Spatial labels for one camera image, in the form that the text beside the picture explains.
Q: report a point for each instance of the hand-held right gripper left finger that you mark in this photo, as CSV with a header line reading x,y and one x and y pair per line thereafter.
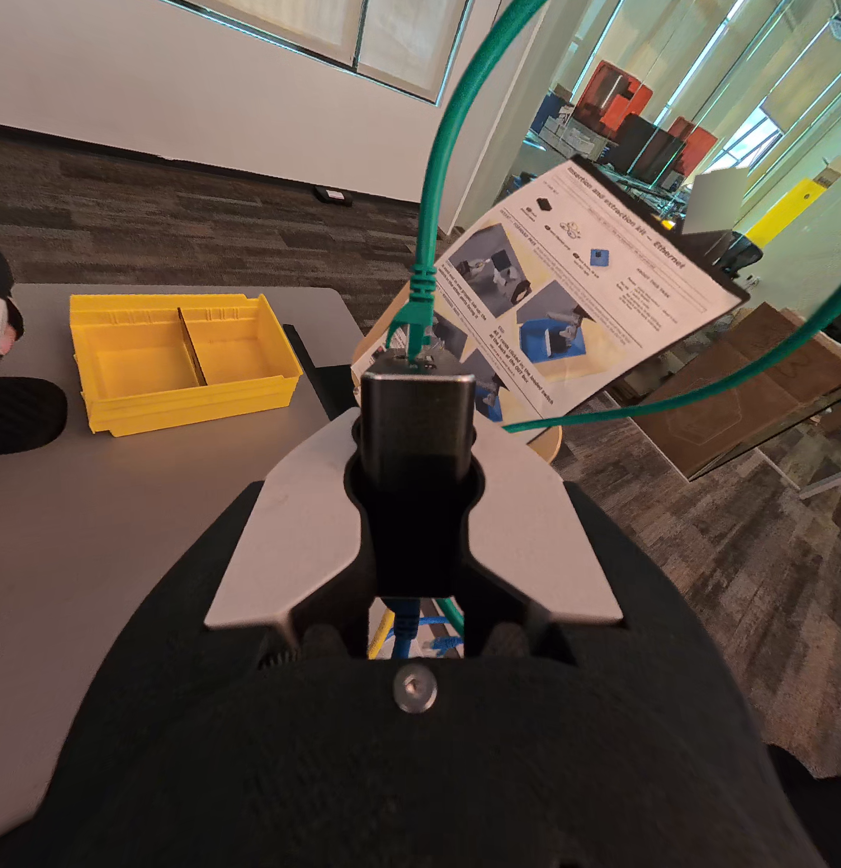
x,y
291,536

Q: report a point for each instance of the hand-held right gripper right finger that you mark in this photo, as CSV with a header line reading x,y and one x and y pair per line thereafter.
x,y
536,536

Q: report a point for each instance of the black network switch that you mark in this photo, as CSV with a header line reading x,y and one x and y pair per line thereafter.
x,y
417,475

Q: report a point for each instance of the yellow plastic bin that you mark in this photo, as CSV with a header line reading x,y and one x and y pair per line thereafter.
x,y
156,366

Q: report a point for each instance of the brown cardboard box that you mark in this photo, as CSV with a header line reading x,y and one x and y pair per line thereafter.
x,y
732,393

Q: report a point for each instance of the printed instruction sheet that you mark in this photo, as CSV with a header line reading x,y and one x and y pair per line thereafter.
x,y
597,271

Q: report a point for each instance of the black office chair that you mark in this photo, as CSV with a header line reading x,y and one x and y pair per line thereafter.
x,y
729,254

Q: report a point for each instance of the black floor outlet box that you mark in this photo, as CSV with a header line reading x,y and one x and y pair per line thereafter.
x,y
334,196

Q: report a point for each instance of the orange 3D printer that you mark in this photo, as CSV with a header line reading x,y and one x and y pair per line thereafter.
x,y
695,142
610,98

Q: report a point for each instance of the yellow cabinet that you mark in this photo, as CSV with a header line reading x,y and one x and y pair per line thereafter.
x,y
800,203

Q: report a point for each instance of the large paned window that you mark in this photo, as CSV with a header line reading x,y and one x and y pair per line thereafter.
x,y
325,27

